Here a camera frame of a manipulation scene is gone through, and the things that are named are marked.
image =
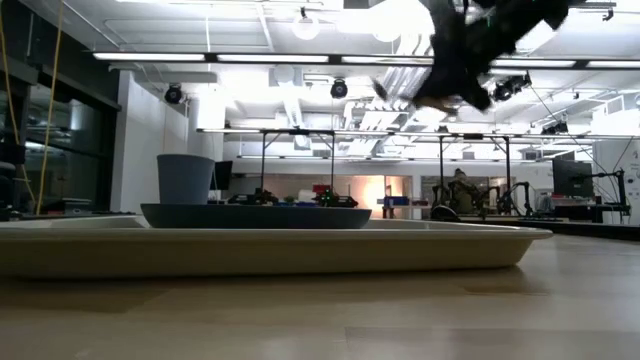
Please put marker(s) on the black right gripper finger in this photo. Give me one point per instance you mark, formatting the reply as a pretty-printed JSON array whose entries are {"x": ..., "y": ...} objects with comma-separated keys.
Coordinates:
[
  {"x": 432, "y": 90},
  {"x": 475, "y": 97}
]

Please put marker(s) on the background black robot arm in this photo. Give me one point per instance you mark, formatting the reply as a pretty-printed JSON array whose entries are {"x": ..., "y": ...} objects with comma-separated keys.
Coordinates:
[
  {"x": 525, "y": 192},
  {"x": 255, "y": 197}
]

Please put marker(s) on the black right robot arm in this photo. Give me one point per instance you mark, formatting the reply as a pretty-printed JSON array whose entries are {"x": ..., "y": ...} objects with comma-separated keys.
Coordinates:
[{"x": 540, "y": 12}]

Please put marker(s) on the dark blue plate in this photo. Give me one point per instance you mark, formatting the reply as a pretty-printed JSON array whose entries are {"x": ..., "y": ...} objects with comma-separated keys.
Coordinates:
[{"x": 250, "y": 217}]

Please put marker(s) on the beige rectangular tray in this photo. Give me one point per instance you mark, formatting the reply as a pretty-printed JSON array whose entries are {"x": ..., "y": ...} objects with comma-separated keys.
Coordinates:
[{"x": 250, "y": 255}]

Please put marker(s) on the blue cup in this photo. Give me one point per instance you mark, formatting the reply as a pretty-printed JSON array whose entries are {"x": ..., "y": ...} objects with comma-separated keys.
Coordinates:
[{"x": 185, "y": 180}]

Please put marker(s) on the black ceiling spotlight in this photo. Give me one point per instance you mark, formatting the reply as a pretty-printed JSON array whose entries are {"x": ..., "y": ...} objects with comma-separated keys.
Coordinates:
[
  {"x": 339, "y": 90},
  {"x": 173, "y": 95},
  {"x": 502, "y": 92}
]

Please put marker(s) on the person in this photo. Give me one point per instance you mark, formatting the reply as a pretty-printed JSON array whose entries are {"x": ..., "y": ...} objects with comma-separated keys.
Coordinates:
[{"x": 462, "y": 192}]

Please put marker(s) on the blue storage bin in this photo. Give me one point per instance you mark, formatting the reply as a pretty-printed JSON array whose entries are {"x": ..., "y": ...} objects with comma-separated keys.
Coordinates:
[{"x": 396, "y": 201}]

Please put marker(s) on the large black monitor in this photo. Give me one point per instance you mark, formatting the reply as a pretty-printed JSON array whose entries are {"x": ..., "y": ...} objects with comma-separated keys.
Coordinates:
[{"x": 572, "y": 177}]

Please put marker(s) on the background robot with green light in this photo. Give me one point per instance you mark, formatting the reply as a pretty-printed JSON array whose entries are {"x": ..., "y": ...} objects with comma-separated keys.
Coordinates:
[{"x": 332, "y": 200}]

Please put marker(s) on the overhead light bar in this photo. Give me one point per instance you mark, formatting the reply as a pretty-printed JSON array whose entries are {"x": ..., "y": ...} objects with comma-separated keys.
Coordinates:
[{"x": 272, "y": 58}]

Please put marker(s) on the small black monitor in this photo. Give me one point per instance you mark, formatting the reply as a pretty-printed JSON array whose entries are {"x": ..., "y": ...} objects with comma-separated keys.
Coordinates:
[{"x": 223, "y": 175}]

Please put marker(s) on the black background table frame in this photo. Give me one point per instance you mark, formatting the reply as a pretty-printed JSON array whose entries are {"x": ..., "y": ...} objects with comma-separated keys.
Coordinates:
[
  {"x": 508, "y": 165},
  {"x": 263, "y": 160}
]

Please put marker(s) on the black aluminium table frame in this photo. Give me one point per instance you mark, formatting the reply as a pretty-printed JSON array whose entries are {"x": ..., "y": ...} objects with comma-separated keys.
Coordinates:
[{"x": 600, "y": 231}]

